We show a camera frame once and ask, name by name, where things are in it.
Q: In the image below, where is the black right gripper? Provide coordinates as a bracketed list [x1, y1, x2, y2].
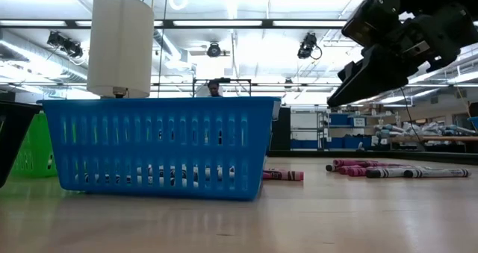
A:
[327, 6, 462, 108]

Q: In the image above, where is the blue plastic basket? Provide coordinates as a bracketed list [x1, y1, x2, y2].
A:
[37, 96, 282, 202]

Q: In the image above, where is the black cabinet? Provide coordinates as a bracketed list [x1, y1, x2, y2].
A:
[270, 106, 292, 152]

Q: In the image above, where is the cluttered wooden workbench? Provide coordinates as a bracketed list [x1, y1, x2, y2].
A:
[373, 122, 478, 153]

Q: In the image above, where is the pink paper-wrapped crayon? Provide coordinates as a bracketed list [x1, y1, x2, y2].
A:
[262, 169, 305, 182]

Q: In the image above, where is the person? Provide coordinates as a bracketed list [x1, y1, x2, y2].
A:
[207, 79, 223, 98]

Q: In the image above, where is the round black ceiling fixture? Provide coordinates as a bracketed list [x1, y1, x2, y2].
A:
[206, 41, 223, 58]

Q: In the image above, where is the white cylinder table lamp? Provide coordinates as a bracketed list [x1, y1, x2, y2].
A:
[86, 0, 155, 99]

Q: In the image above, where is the black ceiling spotlight cluster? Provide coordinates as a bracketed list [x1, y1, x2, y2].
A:
[46, 31, 84, 60]

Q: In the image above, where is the green plastic basket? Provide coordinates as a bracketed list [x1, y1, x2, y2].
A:
[10, 113, 59, 178]

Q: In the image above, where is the black plastic basket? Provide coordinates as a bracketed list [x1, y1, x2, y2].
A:
[0, 100, 43, 189]

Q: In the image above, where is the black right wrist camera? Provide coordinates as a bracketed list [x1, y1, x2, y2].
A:
[341, 0, 403, 48]

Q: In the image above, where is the black ceiling camera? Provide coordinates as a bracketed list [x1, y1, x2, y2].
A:
[297, 31, 323, 60]

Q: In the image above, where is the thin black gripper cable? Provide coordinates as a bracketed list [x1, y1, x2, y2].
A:
[399, 87, 426, 150]

